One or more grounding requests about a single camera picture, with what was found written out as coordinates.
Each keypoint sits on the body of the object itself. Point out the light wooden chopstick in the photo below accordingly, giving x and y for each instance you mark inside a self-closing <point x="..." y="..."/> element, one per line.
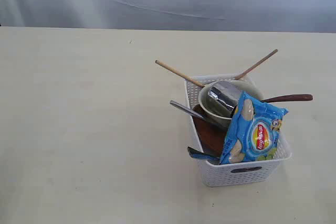
<point x="178" y="73"/>

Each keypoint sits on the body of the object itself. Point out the dark wooden chopstick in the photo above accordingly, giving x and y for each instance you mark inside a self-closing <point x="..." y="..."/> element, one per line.
<point x="256" y="65"/>

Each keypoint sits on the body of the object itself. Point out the dark brown wooden spoon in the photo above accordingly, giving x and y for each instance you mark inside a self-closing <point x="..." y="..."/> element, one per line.
<point x="289" y="98"/>

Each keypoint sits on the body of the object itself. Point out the pale green ceramic bowl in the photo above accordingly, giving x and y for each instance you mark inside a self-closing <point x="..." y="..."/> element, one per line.
<point x="244" y="86"/>

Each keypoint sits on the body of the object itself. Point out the shiny steel cup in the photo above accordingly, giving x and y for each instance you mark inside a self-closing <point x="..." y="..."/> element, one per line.
<point x="222" y="98"/>

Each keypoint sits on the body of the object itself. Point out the dark brown wooden plate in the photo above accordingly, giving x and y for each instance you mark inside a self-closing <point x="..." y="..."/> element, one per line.
<point x="210" y="137"/>

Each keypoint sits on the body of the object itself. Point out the blue chips bag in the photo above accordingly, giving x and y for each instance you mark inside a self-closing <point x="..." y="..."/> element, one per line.
<point x="253" y="132"/>

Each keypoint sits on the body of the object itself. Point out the white plastic perforated basket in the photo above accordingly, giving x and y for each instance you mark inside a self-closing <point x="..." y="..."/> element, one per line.
<point x="232" y="174"/>

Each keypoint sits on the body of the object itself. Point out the upper grey metal utensil handle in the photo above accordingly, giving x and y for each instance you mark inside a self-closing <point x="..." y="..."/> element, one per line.
<point x="187" y="110"/>

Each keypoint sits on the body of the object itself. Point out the lower blue-grey utensil handle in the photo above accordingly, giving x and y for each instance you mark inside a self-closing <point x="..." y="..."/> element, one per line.
<point x="193" y="153"/>

